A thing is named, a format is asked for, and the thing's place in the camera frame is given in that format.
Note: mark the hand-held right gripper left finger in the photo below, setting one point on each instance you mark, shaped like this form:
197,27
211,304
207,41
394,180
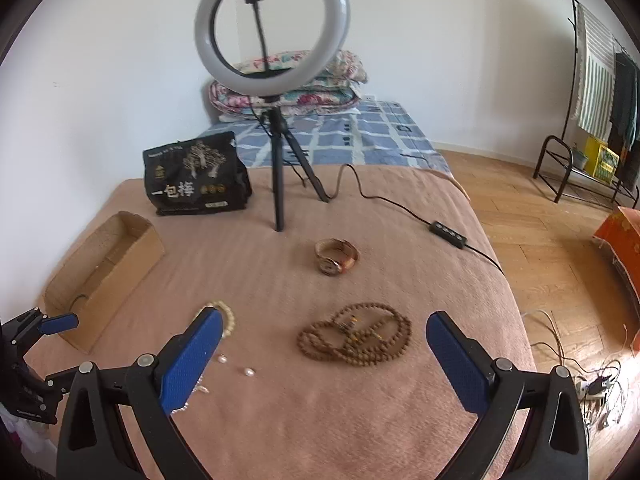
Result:
192,355

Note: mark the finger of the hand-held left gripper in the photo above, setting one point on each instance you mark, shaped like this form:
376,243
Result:
57,323
55,377

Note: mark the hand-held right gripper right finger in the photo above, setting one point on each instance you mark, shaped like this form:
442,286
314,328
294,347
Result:
457,360

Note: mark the cardboard box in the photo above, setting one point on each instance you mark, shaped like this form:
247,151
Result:
125,270

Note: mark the white power strip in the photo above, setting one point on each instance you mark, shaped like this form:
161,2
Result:
587,400

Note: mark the black snack bag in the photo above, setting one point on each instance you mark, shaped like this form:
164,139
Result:
195,180

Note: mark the black tripod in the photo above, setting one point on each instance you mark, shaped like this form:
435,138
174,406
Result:
278,180

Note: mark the orange box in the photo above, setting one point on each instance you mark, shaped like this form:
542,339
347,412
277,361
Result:
625,240

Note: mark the black metal clothes rack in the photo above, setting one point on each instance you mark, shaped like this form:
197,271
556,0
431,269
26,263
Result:
550,140

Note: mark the blue checked bed sheet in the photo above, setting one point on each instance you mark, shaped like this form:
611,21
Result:
370,130

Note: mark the yellow box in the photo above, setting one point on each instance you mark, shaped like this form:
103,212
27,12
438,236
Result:
602,160

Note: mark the folded floral quilt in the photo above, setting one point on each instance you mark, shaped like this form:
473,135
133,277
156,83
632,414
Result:
320,95

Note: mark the dark hanging clothes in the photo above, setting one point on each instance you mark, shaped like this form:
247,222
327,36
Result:
627,110

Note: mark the striped towel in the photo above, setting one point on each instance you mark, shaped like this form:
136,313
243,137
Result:
595,85

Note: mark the black phone holder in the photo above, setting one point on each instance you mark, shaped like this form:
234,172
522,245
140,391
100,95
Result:
260,25

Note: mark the white wall socket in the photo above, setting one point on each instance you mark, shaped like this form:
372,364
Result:
368,97

